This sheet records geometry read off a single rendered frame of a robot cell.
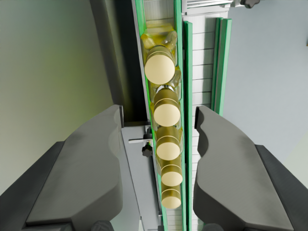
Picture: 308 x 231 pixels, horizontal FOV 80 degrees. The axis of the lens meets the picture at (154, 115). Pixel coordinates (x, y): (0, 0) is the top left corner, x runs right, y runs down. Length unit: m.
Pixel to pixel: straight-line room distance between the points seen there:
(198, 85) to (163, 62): 0.33
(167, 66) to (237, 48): 0.48
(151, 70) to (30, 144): 0.14
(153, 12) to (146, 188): 0.60
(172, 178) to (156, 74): 0.17
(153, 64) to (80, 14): 0.18
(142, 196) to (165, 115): 0.62
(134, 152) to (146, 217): 0.38
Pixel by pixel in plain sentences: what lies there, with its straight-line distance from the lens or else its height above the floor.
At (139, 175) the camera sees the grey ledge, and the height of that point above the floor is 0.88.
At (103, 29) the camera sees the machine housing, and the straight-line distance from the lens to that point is 0.56.
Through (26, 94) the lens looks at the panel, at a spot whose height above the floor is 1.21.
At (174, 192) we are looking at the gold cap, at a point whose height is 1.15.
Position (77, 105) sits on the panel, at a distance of 0.28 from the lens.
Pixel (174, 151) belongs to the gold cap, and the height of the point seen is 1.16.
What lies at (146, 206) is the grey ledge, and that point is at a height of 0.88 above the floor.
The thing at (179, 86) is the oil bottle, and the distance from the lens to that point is 0.30.
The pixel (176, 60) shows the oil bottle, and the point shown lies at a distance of 0.29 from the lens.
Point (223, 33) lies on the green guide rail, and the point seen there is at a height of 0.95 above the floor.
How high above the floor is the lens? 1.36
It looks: 60 degrees down
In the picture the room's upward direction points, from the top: 177 degrees counter-clockwise
